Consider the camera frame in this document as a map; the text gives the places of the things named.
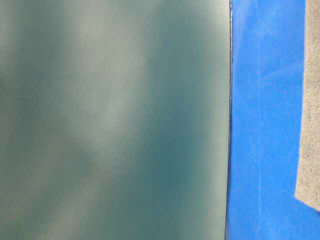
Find dark green board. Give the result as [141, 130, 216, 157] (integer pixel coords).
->
[0, 0, 230, 240]

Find blue table cloth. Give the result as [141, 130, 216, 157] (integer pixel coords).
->
[226, 0, 320, 240]

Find grey-green large towel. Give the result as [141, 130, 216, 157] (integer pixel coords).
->
[295, 0, 320, 211]

